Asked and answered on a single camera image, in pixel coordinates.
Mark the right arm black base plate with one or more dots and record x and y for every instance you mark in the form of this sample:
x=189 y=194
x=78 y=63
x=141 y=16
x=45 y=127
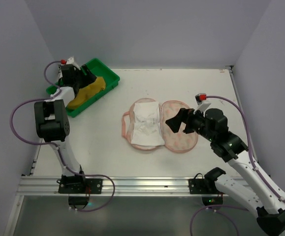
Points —
x=200 y=185

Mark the carrot print laundry bag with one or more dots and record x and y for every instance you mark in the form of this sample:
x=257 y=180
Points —
x=176 y=142

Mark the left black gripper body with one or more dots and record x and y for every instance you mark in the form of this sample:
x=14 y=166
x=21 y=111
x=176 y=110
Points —
x=82 y=77

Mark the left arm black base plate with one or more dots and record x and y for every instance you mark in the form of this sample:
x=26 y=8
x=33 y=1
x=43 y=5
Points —
x=79 y=189

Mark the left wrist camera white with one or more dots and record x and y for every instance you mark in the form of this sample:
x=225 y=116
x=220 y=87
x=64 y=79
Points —
x=70 y=60

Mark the green plastic tray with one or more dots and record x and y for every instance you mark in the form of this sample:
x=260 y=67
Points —
x=67 y=94

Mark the yellow bra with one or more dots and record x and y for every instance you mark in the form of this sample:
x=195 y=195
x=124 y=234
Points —
x=87 y=93

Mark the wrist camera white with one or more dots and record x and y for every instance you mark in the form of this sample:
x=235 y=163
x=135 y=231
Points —
x=202 y=103
x=70 y=60

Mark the aluminium mounting rail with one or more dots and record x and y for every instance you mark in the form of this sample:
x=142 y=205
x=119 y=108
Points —
x=125 y=186

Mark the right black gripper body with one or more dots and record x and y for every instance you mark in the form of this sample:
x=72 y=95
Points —
x=187 y=121

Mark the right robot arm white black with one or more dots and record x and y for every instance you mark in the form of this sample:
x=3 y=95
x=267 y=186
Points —
x=262 y=197

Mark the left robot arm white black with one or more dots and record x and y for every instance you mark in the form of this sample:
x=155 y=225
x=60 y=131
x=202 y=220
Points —
x=51 y=118

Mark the white bra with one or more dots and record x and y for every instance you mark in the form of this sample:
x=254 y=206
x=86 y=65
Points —
x=147 y=128

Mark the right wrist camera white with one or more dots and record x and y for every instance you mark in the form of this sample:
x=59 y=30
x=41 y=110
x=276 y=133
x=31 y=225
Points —
x=202 y=103

